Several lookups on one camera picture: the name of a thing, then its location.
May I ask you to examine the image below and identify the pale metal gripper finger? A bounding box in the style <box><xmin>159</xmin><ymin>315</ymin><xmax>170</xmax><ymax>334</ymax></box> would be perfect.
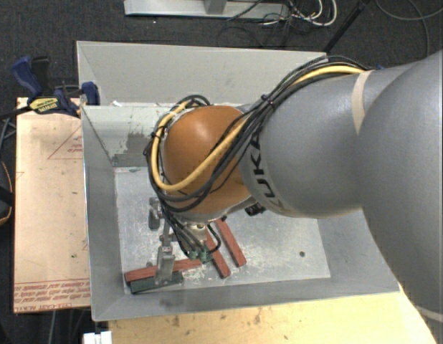
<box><xmin>154</xmin><ymin>254</ymin><xmax>168</xmax><ymax>287</ymax></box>
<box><xmin>166</xmin><ymin>254</ymin><xmax>177</xmax><ymax>283</ymax></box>

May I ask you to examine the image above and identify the red-brown flat block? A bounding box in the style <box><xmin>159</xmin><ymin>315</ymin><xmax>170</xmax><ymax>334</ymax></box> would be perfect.
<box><xmin>215</xmin><ymin>218</ymin><xmax>248</xmax><ymax>269</ymax></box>
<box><xmin>124</xmin><ymin>258</ymin><xmax>204</xmax><ymax>283</ymax></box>
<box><xmin>204</xmin><ymin>227</ymin><xmax>232</xmax><ymax>280</ymax></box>

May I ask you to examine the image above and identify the brown cardboard board, red print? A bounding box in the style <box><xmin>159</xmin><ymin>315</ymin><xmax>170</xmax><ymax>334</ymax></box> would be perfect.
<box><xmin>13</xmin><ymin>97</ymin><xmax>92</xmax><ymax>315</ymax></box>

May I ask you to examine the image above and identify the grey metal bin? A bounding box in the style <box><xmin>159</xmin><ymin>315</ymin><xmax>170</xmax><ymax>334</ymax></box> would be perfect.
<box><xmin>76</xmin><ymin>40</ymin><xmax>402</xmax><ymax>323</ymax></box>

